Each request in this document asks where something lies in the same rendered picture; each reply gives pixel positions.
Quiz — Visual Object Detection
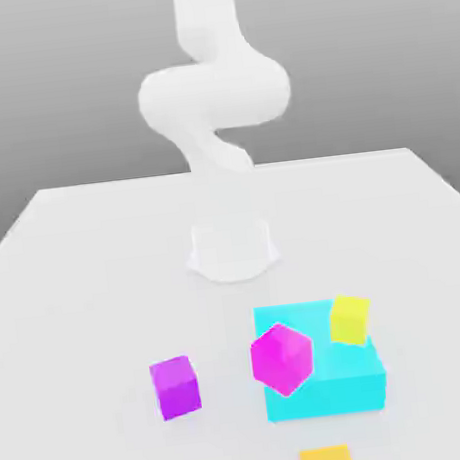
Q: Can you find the small magenta cube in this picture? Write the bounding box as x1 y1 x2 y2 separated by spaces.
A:
247 319 319 402

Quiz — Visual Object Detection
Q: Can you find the small yellow cube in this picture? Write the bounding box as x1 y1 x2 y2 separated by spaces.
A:
325 291 377 351

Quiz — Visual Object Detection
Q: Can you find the small purple cube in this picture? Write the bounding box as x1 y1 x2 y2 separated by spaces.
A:
147 353 205 424

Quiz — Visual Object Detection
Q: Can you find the large cyan box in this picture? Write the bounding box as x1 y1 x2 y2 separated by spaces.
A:
252 293 391 425

